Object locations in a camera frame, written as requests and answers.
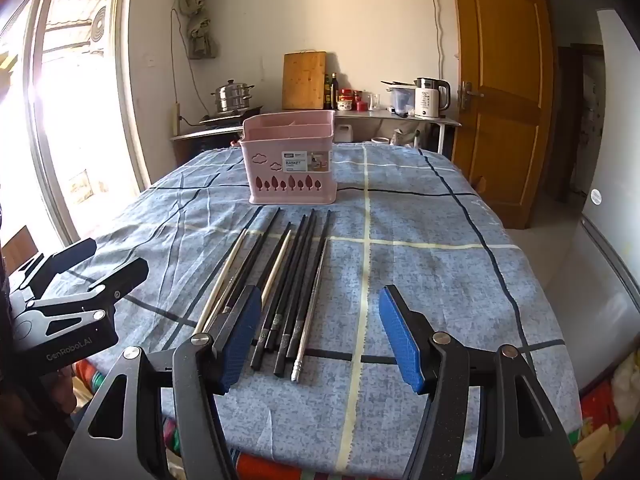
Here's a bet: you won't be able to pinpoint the white wall cable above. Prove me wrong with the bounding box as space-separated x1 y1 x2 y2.
434 0 447 63

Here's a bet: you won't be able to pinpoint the metal chopstick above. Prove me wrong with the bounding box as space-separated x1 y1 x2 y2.
291 238 329 385

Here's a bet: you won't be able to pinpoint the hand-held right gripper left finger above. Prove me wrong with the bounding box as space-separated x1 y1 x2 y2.
57 284 263 480

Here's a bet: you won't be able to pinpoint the metal stove stand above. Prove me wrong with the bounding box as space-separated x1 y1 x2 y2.
169 125 246 166

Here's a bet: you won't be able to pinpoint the white framed glass door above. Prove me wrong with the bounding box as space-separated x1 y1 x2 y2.
0 0 151 261

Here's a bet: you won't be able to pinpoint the water filter pitcher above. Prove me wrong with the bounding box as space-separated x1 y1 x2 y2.
389 85 417 115

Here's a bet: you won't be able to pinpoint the steel steamer pot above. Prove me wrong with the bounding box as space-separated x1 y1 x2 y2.
210 79 256 113

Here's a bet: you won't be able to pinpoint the blue plaid cloth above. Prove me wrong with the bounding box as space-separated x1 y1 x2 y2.
47 142 583 478

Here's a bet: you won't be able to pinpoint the white electric kettle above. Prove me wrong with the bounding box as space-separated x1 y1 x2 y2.
414 77 452 120

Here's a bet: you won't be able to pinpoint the person's left hand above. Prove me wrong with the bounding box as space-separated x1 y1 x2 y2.
50 362 77 413

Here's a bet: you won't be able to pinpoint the outdoor air conditioner unit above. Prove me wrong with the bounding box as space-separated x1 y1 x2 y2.
90 5 109 56

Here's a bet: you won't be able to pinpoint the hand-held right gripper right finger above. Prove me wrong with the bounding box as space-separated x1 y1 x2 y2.
378 284 583 480

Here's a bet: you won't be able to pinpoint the metal door handle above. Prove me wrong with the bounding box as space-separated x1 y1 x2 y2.
459 80 485 110

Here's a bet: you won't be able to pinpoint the wooden door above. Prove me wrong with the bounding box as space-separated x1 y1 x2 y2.
448 0 555 231

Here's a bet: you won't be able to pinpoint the brown wooden furniture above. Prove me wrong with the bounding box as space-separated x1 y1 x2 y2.
0 225 37 273

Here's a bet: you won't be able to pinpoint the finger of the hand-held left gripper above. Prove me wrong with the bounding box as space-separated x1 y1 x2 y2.
7 237 98 306
25 257 150 338

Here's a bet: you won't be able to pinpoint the bamboo cutting board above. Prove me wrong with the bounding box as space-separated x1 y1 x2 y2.
281 51 327 111

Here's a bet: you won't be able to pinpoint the grey refrigerator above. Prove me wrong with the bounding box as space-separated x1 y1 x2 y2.
565 7 640 391

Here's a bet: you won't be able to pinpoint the colourful patterned blanket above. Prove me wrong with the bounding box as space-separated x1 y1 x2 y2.
70 350 640 480

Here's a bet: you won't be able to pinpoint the light wooden chopstick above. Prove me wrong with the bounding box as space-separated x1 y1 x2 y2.
260 227 293 308
192 228 249 337

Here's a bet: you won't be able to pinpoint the pink plastic utensil basket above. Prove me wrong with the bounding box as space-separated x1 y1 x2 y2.
239 112 336 206

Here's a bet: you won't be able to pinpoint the metal kitchen table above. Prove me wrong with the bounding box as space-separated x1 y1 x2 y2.
334 109 462 161

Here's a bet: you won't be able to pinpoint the knotted beige curtain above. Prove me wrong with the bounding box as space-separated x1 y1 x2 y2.
172 0 221 60

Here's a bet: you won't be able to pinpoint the crumpled plastic bags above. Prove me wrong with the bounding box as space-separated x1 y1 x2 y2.
392 127 422 149

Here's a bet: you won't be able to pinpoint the black cooktop stove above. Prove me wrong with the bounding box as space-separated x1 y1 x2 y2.
199 105 263 126

